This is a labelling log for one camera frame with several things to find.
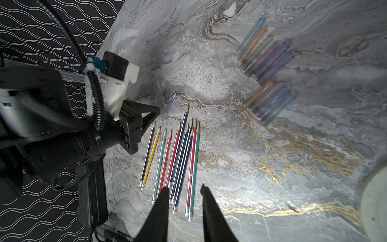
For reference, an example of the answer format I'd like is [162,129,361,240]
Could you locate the red pencil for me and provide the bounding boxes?
[158,131,172,194]
[185,119,198,217]
[165,122,181,188]

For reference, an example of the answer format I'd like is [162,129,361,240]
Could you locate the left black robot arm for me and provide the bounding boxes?
[1,1,160,196]

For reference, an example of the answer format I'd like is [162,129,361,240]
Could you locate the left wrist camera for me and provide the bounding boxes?
[85,51,140,121]

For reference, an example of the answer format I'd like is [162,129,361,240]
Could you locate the pale green clear cap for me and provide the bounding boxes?
[240,35,273,70]

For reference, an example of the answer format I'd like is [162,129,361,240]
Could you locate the pink clear pencil cap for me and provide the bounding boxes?
[246,42,279,78]

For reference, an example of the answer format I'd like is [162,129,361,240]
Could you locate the black plastic case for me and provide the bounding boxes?
[75,161,108,228]

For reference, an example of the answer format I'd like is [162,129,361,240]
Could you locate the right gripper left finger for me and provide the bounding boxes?
[134,187,169,242]

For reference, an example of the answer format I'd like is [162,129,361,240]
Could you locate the white tape roll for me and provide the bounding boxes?
[360,164,387,242]

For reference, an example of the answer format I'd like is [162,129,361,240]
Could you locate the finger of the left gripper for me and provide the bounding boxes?
[125,100,160,133]

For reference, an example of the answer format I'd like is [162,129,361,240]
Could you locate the teal clear pencil cap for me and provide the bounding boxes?
[261,94,296,126]

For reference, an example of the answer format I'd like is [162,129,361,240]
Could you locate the purple clear pencil cap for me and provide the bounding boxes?
[253,42,290,77]

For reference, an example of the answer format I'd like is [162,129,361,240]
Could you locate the light blue clear cap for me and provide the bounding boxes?
[236,18,265,54]

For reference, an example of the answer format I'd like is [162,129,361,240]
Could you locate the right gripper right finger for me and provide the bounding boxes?
[200,185,238,242]

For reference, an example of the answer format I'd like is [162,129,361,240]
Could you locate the yellow pencil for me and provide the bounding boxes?
[141,127,161,190]

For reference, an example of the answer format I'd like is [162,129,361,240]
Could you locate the violet clear pencil cap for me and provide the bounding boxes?
[257,52,295,85]

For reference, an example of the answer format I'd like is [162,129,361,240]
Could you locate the black pencil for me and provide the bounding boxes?
[139,122,156,187]

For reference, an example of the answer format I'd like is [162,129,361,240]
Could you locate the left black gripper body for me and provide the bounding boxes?
[119,100,143,155]

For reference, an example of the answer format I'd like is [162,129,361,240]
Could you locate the blue clear pencil cap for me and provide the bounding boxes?
[165,93,178,113]

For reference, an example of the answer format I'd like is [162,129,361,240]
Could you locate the orange clear pencil cap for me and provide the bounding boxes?
[238,27,267,63]

